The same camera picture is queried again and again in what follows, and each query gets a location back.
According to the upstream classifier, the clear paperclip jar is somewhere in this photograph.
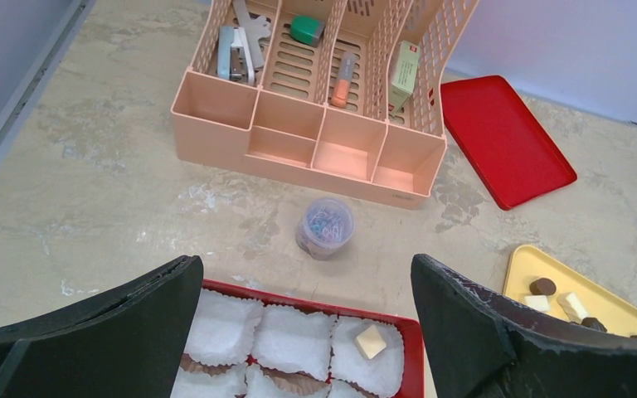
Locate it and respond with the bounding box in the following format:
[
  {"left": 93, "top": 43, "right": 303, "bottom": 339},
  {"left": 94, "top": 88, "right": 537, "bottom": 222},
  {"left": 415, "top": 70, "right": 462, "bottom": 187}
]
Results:
[{"left": 295, "top": 197, "right": 355, "bottom": 260}]

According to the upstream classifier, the grey stapler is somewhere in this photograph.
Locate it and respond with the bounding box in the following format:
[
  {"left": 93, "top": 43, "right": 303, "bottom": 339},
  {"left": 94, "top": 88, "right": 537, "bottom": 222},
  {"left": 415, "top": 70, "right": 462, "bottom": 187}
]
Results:
[{"left": 216, "top": 26, "right": 255, "bottom": 86}]

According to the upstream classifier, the red chocolate box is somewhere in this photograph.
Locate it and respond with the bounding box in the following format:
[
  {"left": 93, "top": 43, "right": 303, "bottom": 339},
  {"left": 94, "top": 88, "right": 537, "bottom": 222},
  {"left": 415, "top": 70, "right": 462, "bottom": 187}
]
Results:
[{"left": 171, "top": 280, "right": 425, "bottom": 397}]

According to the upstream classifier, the red flat lid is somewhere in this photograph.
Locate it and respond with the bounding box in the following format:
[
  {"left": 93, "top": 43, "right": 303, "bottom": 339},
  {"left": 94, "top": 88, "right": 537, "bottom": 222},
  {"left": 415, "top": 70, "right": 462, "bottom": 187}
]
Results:
[{"left": 440, "top": 75, "right": 577, "bottom": 211}]

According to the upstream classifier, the green eraser block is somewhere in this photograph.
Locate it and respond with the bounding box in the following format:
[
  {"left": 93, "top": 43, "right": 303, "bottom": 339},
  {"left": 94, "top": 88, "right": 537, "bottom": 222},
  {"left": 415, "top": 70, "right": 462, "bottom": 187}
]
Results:
[{"left": 289, "top": 15, "right": 325, "bottom": 47}]

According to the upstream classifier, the green small carton box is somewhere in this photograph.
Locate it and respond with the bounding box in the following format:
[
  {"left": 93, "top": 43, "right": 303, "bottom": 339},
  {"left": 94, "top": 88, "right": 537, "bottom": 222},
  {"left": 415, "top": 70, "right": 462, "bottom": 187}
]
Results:
[{"left": 387, "top": 41, "right": 421, "bottom": 117}]

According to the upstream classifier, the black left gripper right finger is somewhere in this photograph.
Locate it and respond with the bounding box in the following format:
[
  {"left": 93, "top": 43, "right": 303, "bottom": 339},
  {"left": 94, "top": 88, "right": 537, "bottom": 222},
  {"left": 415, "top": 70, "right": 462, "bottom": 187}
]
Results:
[{"left": 411, "top": 254, "right": 637, "bottom": 397}]

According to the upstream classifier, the dark round chocolate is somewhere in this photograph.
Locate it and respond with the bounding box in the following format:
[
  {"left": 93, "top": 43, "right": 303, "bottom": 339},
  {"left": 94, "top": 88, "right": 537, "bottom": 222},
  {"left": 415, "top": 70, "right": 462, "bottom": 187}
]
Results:
[{"left": 528, "top": 277, "right": 557, "bottom": 296}]

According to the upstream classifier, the pink plastic desk organizer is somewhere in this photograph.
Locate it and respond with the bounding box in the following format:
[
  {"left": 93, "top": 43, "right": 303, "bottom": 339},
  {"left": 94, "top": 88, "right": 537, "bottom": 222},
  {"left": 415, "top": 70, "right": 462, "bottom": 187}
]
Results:
[{"left": 171, "top": 1, "right": 477, "bottom": 209}]

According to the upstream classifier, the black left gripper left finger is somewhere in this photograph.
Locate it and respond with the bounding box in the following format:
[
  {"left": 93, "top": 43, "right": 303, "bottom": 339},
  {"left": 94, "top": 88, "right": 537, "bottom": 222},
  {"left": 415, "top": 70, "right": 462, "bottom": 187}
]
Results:
[{"left": 0, "top": 255, "right": 204, "bottom": 397}]

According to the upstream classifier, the yellow tray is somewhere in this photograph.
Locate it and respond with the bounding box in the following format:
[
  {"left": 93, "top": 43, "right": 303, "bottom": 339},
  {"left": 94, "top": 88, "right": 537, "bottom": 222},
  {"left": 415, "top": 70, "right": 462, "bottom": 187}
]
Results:
[{"left": 503, "top": 245, "right": 637, "bottom": 337}]

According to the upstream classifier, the white chocolate bar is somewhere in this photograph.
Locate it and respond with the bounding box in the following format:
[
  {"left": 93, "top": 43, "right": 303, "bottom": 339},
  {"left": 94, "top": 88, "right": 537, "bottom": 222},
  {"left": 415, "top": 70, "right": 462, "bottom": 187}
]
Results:
[{"left": 557, "top": 292, "right": 589, "bottom": 323}]

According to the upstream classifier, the white chocolate square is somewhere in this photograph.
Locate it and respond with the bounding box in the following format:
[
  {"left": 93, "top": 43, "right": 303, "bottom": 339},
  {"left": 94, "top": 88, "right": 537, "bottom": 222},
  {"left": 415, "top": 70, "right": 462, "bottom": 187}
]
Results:
[{"left": 354, "top": 324, "right": 387, "bottom": 360}]

